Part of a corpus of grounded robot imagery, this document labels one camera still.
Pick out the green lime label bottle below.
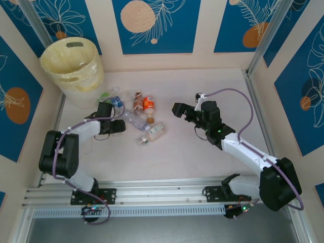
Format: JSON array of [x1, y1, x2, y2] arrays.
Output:
[[99, 87, 120, 102]]

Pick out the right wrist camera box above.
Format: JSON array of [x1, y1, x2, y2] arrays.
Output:
[[194, 93, 206, 110]]

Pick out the grey metal sheet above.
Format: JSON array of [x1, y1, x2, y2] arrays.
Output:
[[25, 216, 304, 243]]

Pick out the blue Pocari Sweat bottle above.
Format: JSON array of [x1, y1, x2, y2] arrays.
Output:
[[110, 90, 135, 110]]

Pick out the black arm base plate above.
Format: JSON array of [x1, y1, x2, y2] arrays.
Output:
[[70, 188, 117, 206], [204, 185, 230, 203]]

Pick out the clear tea bottle white-green label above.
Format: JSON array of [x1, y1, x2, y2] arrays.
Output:
[[137, 123, 168, 146]]

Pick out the small circuit board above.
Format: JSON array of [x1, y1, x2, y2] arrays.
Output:
[[224, 204, 254, 220], [80, 205, 105, 216]]

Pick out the orange label plastic bottle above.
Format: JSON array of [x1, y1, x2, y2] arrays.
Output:
[[143, 95, 155, 124]]

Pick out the cream ribbed plastic bin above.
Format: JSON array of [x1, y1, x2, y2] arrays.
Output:
[[39, 37, 105, 110]]

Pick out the white slotted cable duct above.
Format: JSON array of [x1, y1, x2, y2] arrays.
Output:
[[32, 205, 226, 219]]

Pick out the aluminium mounting rail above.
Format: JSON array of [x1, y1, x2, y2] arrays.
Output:
[[22, 176, 261, 207]]

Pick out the clear square plastic bottle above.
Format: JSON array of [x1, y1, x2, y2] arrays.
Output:
[[124, 109, 150, 132]]

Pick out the brown Nescafe bottle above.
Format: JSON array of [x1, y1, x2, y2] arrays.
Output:
[[133, 90, 144, 116]]

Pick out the purple cable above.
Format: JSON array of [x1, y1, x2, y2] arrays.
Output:
[[52, 100, 127, 225], [204, 88, 304, 220]]

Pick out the aluminium frame post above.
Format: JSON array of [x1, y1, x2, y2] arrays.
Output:
[[19, 0, 55, 45], [247, 0, 291, 75]]

